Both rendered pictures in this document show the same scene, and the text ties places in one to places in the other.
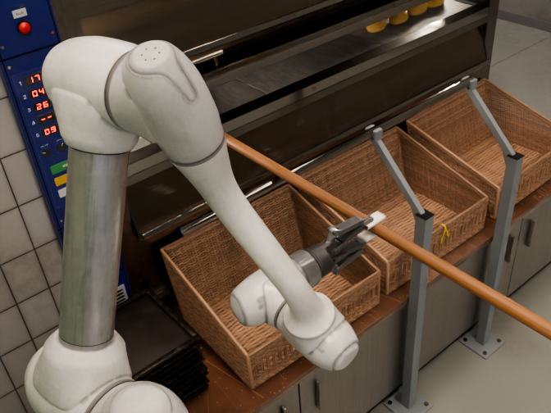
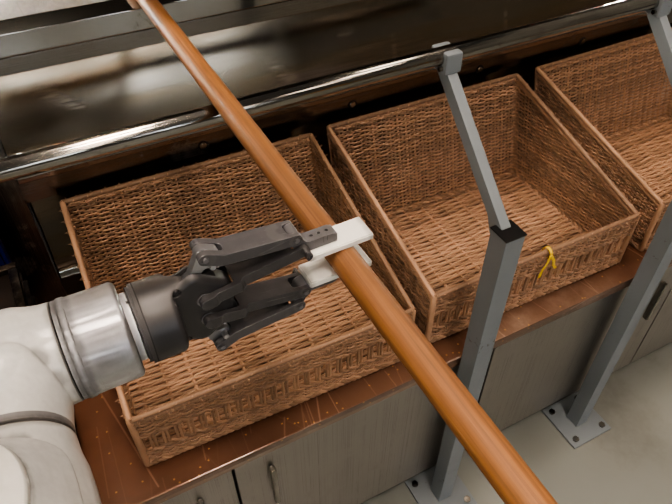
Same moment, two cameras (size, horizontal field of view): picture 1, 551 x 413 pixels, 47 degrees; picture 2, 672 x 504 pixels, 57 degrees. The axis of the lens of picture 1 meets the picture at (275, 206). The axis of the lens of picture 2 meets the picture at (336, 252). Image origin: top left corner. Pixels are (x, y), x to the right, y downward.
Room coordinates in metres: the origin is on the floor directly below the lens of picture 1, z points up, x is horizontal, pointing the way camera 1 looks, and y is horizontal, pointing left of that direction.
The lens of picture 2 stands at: (0.76, -0.30, 1.63)
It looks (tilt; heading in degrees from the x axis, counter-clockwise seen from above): 44 degrees down; 9
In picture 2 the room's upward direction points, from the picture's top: straight up
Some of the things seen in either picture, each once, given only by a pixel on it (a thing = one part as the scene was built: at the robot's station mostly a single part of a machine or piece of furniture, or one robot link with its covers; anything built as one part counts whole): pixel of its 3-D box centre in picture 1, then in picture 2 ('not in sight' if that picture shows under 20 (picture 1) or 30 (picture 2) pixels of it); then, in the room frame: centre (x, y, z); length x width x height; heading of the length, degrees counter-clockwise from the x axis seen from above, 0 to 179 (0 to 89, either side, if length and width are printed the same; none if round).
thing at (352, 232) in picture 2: (371, 220); (335, 238); (1.20, -0.23, 1.22); 0.07 x 0.03 x 0.01; 127
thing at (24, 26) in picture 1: (23, 22); not in sight; (1.47, 0.55, 1.67); 0.03 x 0.02 x 0.06; 127
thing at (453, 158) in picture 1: (489, 143); (662, 127); (2.29, -0.93, 0.72); 0.56 x 0.49 x 0.28; 127
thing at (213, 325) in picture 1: (272, 276); (238, 280); (1.57, 0.03, 0.72); 0.56 x 0.49 x 0.28; 125
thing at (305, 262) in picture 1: (301, 271); (103, 337); (1.06, -0.05, 1.20); 0.09 x 0.06 x 0.09; 37
